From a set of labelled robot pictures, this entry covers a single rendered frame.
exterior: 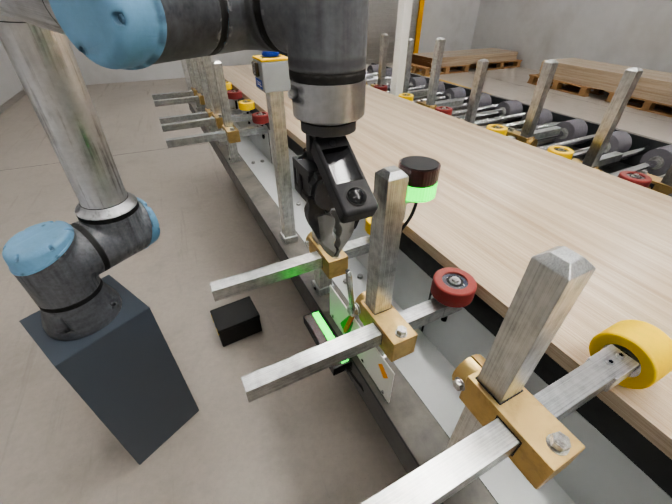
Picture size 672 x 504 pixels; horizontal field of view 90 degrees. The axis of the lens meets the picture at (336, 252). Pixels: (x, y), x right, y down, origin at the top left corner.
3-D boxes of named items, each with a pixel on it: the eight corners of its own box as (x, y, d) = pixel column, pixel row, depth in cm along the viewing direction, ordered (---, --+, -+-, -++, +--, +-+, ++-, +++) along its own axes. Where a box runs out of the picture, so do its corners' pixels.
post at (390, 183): (368, 378, 74) (389, 175, 45) (360, 366, 77) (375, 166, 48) (381, 372, 75) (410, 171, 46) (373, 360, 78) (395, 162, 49)
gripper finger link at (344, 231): (337, 236, 59) (338, 188, 54) (354, 254, 55) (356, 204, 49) (321, 240, 58) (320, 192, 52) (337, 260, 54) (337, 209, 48)
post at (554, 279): (448, 494, 55) (574, 272, 26) (434, 473, 58) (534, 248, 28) (464, 483, 56) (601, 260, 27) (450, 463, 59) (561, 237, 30)
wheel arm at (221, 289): (216, 305, 71) (211, 290, 68) (213, 295, 73) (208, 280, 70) (389, 249, 86) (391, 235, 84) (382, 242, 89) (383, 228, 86)
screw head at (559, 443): (560, 460, 33) (565, 454, 32) (541, 440, 35) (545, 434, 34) (573, 449, 34) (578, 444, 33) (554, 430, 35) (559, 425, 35)
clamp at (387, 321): (391, 363, 59) (394, 345, 56) (353, 311, 69) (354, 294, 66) (416, 351, 61) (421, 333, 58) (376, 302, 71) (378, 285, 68)
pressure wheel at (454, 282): (441, 340, 66) (454, 298, 59) (416, 313, 72) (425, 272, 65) (472, 326, 69) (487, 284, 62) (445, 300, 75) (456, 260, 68)
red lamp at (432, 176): (413, 190, 47) (415, 175, 46) (389, 173, 51) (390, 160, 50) (446, 181, 49) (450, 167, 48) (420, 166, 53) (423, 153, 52)
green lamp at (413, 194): (411, 206, 48) (413, 192, 47) (387, 188, 53) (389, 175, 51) (443, 197, 51) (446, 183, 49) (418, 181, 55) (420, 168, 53)
